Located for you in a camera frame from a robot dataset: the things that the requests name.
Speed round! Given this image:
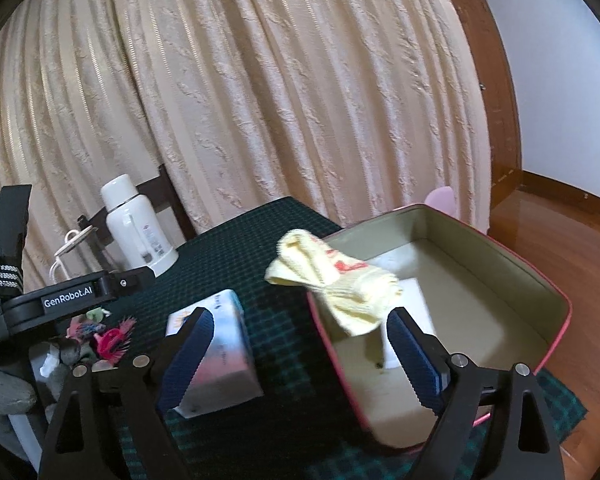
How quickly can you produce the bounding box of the dark wooden chair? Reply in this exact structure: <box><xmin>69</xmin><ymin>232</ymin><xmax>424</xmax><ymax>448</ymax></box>
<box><xmin>77</xmin><ymin>164</ymin><xmax>197</xmax><ymax>261</ymax></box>

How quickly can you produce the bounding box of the brown wooden door frame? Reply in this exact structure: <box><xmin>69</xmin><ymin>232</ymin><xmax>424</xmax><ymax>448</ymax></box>
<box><xmin>432</xmin><ymin>0</ymin><xmax>523</xmax><ymax>206</ymax></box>

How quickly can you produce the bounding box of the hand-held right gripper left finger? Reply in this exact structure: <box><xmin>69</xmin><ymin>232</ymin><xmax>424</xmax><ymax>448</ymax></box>
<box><xmin>40</xmin><ymin>307</ymin><xmax>216</xmax><ymax>480</ymax></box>

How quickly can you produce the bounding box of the small colourful soft toy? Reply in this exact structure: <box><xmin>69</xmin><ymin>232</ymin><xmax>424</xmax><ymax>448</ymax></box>
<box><xmin>65</xmin><ymin>321</ymin><xmax>106</xmax><ymax>345</ymax></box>

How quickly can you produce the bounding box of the glass kettle with white lid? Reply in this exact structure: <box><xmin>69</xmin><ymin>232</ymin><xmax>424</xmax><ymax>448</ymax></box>
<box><xmin>49</xmin><ymin>229</ymin><xmax>97</xmax><ymax>283</ymax></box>

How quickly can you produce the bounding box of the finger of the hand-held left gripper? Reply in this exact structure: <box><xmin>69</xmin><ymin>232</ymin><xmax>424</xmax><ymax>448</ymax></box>
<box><xmin>107</xmin><ymin>267</ymin><xmax>157</xmax><ymax>294</ymax></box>

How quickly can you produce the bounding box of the person's left hand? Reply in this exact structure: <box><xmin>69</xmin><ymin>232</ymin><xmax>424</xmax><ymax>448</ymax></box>
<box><xmin>0</xmin><ymin>365</ymin><xmax>37</xmax><ymax>433</ymax></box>

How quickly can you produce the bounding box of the grey cloth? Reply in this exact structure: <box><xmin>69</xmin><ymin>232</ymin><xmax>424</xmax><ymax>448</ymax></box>
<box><xmin>41</xmin><ymin>341</ymin><xmax>98</xmax><ymax>378</ymax></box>

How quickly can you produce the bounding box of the pink round object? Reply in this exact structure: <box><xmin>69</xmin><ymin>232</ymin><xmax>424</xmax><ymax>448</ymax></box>
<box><xmin>426</xmin><ymin>186</ymin><xmax>458</xmax><ymax>221</ymax></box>

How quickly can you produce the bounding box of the white thermos flask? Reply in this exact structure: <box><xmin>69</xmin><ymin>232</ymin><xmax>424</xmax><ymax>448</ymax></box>
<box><xmin>101</xmin><ymin>174</ymin><xmax>180</xmax><ymax>276</ymax></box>

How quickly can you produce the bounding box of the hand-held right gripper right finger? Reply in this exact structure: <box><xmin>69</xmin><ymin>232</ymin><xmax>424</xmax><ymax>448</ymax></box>
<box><xmin>386</xmin><ymin>306</ymin><xmax>566</xmax><ymax>480</ymax></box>

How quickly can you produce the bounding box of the red tin box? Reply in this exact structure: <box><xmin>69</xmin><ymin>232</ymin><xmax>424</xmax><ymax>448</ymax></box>
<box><xmin>306</xmin><ymin>203</ymin><xmax>573</xmax><ymax>453</ymax></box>

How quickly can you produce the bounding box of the white cloth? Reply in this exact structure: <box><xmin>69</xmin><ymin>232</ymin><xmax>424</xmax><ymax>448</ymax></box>
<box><xmin>367</xmin><ymin>255</ymin><xmax>436</xmax><ymax>371</ymax></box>

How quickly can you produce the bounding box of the yellow sock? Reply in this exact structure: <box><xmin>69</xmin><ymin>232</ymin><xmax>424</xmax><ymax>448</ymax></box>
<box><xmin>265</xmin><ymin>229</ymin><xmax>403</xmax><ymax>337</ymax></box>

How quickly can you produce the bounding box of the white tissue pack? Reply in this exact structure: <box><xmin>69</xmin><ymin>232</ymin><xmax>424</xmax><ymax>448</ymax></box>
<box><xmin>166</xmin><ymin>289</ymin><xmax>265</xmax><ymax>418</ymax></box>

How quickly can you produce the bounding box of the green plaid tablecloth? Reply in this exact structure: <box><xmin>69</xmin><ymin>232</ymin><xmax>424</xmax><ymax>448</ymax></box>
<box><xmin>25</xmin><ymin>196</ymin><xmax>588</xmax><ymax>480</ymax></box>

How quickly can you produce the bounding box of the cream patterned curtain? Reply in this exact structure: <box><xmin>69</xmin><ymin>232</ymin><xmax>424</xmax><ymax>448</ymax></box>
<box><xmin>0</xmin><ymin>0</ymin><xmax>491</xmax><ymax>291</ymax></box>

